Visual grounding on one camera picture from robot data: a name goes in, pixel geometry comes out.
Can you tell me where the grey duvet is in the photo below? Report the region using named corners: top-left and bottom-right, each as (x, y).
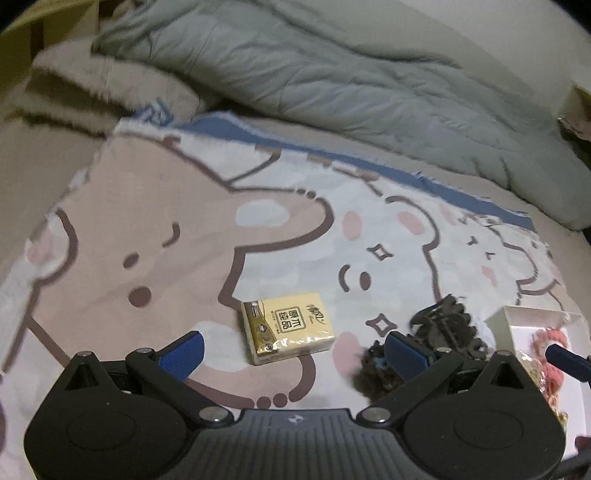
top-left (91, 0), bottom-right (591, 232)

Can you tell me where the wooden clothes shelf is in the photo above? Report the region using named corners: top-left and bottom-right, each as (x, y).
top-left (558, 84), bottom-right (591, 141)

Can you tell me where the pink crochet doll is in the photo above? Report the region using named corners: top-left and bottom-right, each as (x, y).
top-left (530, 326), bottom-right (572, 403)

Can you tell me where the beige fluffy blanket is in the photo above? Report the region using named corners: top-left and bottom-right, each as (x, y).
top-left (17, 45), bottom-right (223, 136)

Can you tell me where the black hair claw clip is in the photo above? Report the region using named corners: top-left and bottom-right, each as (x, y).
top-left (409, 294), bottom-right (491, 361)

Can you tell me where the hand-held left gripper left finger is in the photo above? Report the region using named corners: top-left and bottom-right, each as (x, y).
top-left (48, 331), bottom-right (235, 428)

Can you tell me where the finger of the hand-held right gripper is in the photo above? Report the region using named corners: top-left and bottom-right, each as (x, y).
top-left (544, 344), bottom-right (591, 382)

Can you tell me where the blue checked cloth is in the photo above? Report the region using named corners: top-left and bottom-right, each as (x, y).
top-left (133, 98), bottom-right (177, 126)

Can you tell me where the white cardboard box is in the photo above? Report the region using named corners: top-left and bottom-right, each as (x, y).
top-left (486, 305), bottom-right (591, 440)

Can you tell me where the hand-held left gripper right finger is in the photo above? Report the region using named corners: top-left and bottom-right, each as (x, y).
top-left (359, 331), bottom-right (542, 428)

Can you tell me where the yellow tissue pack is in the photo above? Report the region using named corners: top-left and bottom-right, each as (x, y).
top-left (240, 292), bottom-right (337, 367)

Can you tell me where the clear bag of beige cords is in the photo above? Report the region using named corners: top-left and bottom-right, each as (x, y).
top-left (517, 350), bottom-right (556, 403)

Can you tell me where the dark fuzzy scrunchie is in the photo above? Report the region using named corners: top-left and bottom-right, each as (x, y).
top-left (351, 340), bottom-right (408, 402)

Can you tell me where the white crocheted scrunchie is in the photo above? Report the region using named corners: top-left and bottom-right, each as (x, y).
top-left (475, 318), bottom-right (498, 352)

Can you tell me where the cartoon printed blanket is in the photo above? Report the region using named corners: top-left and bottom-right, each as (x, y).
top-left (0, 111), bottom-right (574, 480)

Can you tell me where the wooden bedside shelf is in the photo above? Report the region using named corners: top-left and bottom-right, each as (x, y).
top-left (0, 0), bottom-right (101, 52)

